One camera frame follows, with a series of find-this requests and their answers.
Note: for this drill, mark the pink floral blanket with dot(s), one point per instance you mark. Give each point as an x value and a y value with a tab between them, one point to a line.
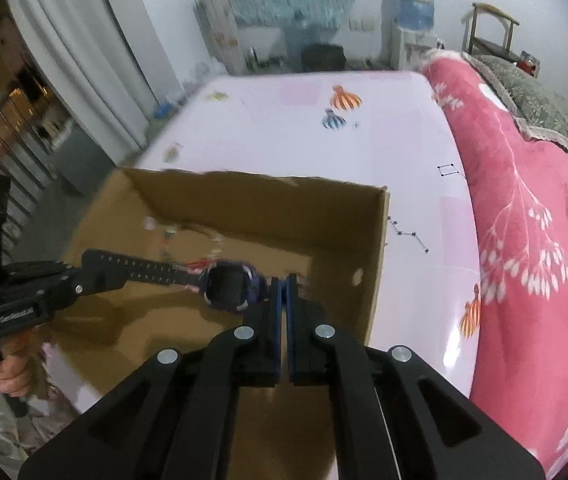
519	193

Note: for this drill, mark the wooden chair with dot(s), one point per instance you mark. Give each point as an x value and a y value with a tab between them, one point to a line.
496	40

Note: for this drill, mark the brown cardboard box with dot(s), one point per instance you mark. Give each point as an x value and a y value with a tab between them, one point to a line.
331	234

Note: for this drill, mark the black bag on floor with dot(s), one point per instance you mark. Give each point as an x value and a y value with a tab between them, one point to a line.
321	58

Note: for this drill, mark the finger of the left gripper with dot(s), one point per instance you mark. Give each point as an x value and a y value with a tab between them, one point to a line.
104	271

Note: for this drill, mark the dark blue smart watch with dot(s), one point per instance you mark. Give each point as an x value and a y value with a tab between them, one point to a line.
225	285

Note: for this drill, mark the grey patterned pillow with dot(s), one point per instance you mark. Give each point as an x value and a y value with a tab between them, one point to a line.
539	113

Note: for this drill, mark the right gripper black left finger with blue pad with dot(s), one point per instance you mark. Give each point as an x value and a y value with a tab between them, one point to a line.
174	417

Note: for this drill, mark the white curtain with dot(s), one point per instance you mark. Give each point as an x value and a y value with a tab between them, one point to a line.
105	61

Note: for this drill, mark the water dispenser with blue bottle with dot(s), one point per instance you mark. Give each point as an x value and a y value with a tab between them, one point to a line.
408	31

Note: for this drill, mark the person's left hand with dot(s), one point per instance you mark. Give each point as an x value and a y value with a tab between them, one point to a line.
16	369

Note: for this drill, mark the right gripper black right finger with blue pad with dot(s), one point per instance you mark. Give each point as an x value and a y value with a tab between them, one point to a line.
394	416

